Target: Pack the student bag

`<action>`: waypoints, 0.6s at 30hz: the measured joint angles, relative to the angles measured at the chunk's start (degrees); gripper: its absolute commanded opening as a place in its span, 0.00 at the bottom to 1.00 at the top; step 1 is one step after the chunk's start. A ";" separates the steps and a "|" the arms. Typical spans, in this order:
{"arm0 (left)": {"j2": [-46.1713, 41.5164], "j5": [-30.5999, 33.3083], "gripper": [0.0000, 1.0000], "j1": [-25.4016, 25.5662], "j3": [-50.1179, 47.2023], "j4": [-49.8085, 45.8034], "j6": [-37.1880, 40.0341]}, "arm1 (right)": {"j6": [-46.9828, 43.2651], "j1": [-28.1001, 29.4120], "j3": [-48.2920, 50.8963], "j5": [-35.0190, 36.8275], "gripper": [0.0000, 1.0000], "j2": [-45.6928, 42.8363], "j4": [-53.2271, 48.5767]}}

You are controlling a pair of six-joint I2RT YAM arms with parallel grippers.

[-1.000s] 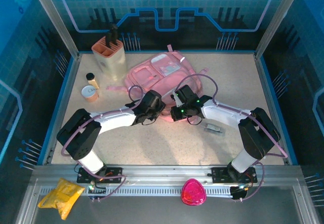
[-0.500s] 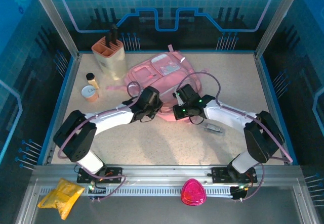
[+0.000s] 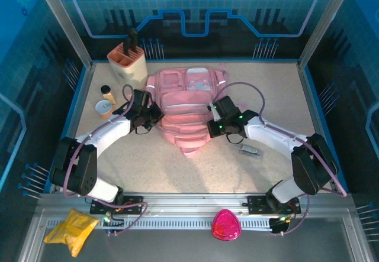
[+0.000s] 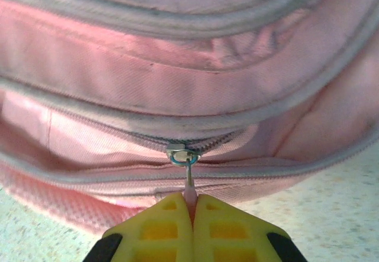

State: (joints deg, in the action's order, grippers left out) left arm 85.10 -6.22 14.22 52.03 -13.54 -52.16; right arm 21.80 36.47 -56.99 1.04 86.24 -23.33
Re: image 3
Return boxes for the small silver clip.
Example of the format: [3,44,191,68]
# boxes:
[235,144,264,159]

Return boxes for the pink student backpack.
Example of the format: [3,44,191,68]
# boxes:
[146,63,229,159]

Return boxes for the orange can with white lid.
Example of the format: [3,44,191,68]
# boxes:
[95,99,114,120]

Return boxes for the small bottle with black cap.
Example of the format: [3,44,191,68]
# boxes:
[100,85,117,105]

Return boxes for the beige knife block orange top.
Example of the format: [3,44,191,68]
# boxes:
[107,42,148,86]

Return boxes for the aluminium front beam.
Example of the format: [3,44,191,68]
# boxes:
[38,192,353,220]

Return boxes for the magenta coin purse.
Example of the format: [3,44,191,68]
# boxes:
[211,208,242,241]

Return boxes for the yellow plastic pouch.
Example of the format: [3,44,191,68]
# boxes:
[43,208,101,258]

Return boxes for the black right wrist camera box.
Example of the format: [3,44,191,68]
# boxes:
[213,95,239,115]

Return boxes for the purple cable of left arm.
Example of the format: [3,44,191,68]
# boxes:
[62,84,149,236]

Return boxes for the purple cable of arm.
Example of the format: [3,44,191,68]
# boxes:
[62,84,149,236]
[211,81,347,236]

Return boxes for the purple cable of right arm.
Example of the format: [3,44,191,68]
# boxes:
[211,81,347,236]

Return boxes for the long black knife handle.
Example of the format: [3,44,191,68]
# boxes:
[129,27,139,53]

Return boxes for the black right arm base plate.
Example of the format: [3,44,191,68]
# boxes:
[248,195,300,215]

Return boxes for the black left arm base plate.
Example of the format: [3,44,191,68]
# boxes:
[90,195,144,215]

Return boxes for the white slotted cable duct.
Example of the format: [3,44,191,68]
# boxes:
[47,216,273,231]

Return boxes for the aluminium frame post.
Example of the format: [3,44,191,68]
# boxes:
[297,0,355,69]
[32,0,95,69]

